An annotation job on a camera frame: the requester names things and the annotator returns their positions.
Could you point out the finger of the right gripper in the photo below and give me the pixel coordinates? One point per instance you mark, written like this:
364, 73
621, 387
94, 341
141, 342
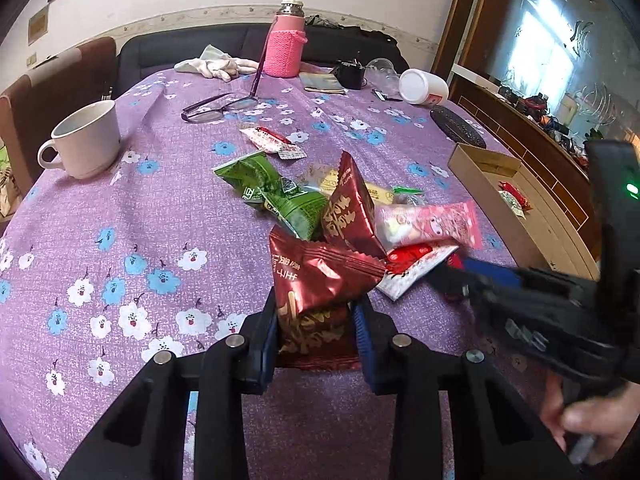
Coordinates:
480, 271
453, 284

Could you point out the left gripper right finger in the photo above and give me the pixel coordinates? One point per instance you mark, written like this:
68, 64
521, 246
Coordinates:
461, 401

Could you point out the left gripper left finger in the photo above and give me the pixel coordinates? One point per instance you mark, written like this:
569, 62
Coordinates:
142, 434

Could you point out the small red candy packet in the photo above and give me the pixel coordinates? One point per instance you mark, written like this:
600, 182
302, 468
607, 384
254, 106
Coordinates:
455, 262

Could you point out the red white snack packet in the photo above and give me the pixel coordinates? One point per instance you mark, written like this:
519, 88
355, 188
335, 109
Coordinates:
407, 264

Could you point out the long red snack packet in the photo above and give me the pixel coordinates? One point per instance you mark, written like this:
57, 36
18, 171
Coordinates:
513, 197

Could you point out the pink cartoon snack packet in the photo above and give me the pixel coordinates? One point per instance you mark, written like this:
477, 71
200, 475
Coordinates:
401, 225

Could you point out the clear green-edged cookie packet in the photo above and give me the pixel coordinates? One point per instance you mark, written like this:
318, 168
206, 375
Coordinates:
408, 196

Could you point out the yellow biscuit clear packet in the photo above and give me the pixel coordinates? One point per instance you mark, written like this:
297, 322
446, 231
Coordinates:
325, 180

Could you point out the green foil snack bag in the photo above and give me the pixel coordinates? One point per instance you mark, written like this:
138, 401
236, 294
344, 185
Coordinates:
252, 176

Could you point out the dark red foil snack bag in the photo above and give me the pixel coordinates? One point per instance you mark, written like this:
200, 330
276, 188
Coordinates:
348, 219

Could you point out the person's right hand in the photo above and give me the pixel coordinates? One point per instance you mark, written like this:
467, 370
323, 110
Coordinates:
609, 418

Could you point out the shallow cardboard box tray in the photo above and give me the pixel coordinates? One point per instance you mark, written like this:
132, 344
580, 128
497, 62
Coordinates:
534, 229

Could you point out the wooden brick-pattern counter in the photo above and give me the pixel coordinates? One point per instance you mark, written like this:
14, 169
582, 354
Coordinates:
567, 183

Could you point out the black textured glasses case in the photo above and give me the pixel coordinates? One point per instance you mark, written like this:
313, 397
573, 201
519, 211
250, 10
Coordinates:
455, 127

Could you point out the purple floral tablecloth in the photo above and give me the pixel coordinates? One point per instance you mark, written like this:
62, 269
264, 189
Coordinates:
161, 254

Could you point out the white plastic jar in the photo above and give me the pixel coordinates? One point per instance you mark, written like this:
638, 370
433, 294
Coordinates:
417, 87

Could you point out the clear glass cup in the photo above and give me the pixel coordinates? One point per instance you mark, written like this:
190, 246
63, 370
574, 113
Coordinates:
381, 74

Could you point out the small white red packet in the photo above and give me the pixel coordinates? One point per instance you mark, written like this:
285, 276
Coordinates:
272, 143

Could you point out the small notebook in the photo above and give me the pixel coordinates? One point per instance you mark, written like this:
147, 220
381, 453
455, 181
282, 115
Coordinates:
321, 83

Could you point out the pink knit-sleeved thermos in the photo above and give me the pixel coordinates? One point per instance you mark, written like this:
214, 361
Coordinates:
286, 40

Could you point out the white ceramic mug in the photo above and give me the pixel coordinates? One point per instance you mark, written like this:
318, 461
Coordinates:
84, 143

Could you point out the black rimmed eyeglasses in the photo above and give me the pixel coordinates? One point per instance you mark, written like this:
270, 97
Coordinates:
214, 108

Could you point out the white crumpled cloth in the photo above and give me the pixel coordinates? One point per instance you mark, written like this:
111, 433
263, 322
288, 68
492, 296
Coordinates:
216, 64

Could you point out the brown chair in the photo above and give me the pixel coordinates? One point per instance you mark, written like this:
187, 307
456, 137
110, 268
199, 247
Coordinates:
34, 104

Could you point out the black leather sofa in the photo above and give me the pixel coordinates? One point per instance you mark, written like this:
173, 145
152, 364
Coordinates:
145, 55

